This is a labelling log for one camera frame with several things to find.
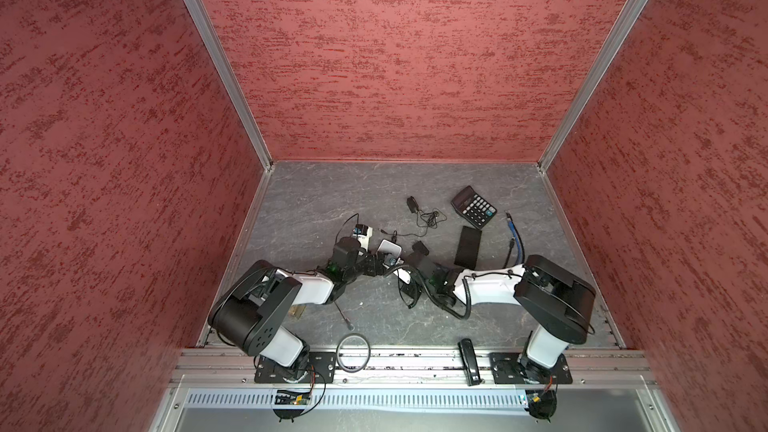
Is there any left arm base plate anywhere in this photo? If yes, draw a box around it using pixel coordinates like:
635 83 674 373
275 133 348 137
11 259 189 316
253 352 336 384

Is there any black ethernet cable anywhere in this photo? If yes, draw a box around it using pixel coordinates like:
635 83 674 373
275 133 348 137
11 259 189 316
502 212 526 268

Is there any black power adapter with cord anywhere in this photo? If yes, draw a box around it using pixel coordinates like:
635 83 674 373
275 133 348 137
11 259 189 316
380 196 447 245

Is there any black cable ring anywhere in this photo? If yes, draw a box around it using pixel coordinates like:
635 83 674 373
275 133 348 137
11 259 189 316
335 333 372 374

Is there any black clip handle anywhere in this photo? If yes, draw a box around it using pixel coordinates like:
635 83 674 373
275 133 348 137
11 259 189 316
458 338 483 387

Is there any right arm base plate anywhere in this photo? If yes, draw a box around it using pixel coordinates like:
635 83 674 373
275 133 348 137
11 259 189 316
489 352 573 385

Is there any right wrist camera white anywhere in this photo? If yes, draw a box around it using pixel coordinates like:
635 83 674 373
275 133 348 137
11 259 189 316
394 268 411 284

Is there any black rectangular box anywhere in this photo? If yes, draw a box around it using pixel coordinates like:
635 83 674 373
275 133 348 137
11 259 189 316
454 226 482 270

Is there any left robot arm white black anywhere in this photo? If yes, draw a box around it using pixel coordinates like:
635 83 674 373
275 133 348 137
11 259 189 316
207 236 401 382

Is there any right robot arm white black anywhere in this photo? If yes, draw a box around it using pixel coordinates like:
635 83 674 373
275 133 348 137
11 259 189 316
394 253 596 385

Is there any black calculator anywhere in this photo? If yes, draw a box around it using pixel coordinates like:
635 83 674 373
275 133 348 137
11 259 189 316
450 186 498 229

